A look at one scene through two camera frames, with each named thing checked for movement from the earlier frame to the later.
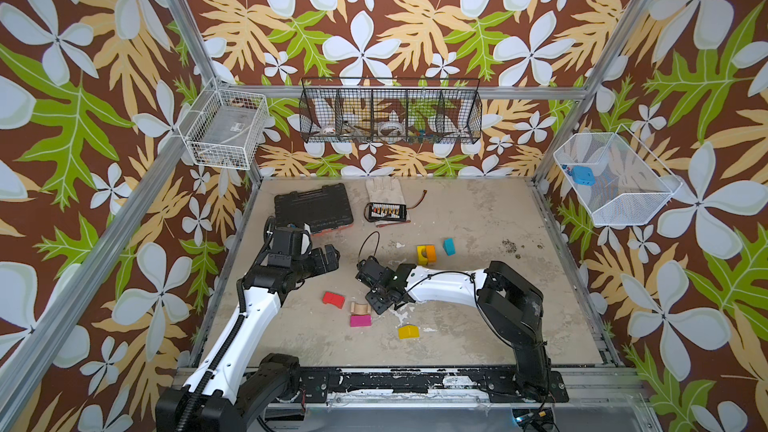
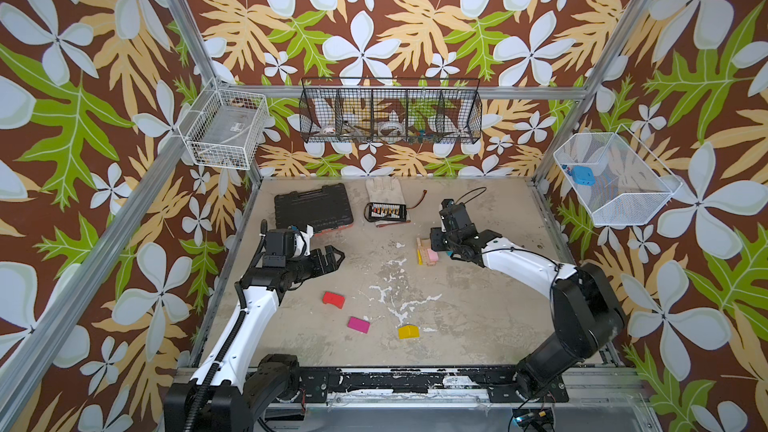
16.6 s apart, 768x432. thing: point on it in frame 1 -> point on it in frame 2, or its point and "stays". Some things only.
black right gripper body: (372, 279) -> (453, 243)
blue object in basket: (583, 175) stays
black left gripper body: (314, 262) stays
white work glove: (384, 190) stays
